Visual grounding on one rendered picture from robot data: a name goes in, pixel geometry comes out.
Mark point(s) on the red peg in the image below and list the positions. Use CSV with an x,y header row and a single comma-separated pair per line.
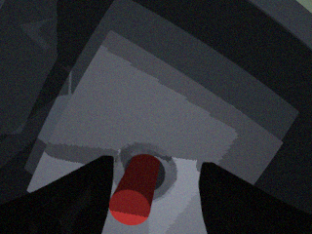
x,y
132,200

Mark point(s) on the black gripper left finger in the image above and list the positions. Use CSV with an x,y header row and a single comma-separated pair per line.
x,y
73,204

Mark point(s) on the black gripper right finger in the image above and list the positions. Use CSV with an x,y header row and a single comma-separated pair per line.
x,y
231,205

